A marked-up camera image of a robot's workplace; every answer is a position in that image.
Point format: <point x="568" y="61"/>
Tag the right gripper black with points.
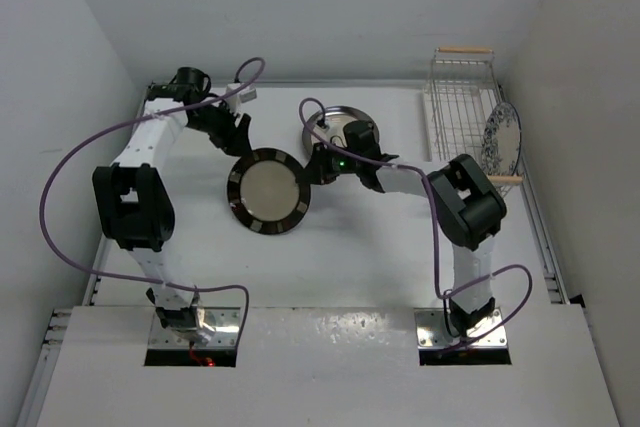
<point x="319" y="170"/>

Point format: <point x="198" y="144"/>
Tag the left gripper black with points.
<point x="232" y="139"/>

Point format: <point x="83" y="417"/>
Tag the dark striped rim plate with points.
<point x="264" y="192"/>

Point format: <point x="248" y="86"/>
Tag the blue floral white plate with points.
<point x="501" y="142"/>

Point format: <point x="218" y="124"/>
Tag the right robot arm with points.
<point x="466" y="213"/>

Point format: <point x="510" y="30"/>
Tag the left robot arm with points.
<point x="134" y="206"/>

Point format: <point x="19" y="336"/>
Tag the grey rimmed beige plate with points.
<point x="349" y="114"/>

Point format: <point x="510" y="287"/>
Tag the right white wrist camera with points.
<point x="332" y="130"/>

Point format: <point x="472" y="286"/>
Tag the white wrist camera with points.
<point x="241" y="96"/>
<point x="332" y="130"/>

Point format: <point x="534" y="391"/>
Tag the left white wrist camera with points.
<point x="241" y="96"/>

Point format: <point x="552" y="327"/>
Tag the white wire dish rack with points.
<point x="470" y="65"/>

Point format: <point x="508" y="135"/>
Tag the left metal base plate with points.
<point x="225" y="329"/>

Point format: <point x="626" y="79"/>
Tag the metal base plate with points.
<point x="431" y="332"/>
<point x="225" y="329"/>

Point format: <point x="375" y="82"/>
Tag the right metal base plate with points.
<point x="431" y="332"/>

